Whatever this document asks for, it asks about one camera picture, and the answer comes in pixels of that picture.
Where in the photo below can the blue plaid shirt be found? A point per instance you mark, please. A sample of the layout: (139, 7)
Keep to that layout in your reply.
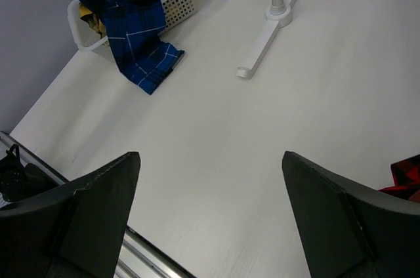
(132, 29)

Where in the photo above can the white clothes rack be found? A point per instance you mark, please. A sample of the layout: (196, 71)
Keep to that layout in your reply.
(278, 15)

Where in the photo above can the white plastic basket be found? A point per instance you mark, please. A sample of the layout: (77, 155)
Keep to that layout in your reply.
(86, 39)

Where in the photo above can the aluminium mounting rail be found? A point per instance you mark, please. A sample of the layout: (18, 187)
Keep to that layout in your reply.
(137, 257)

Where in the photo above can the yellow plaid shirt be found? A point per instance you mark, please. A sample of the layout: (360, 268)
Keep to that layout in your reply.
(92, 20)

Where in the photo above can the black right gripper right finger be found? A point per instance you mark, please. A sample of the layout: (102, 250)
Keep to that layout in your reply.
(348, 229)

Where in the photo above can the red plaid shirt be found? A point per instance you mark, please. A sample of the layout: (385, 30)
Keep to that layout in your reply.
(405, 175)

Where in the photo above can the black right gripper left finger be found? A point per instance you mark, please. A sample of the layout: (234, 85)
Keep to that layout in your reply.
(73, 230)

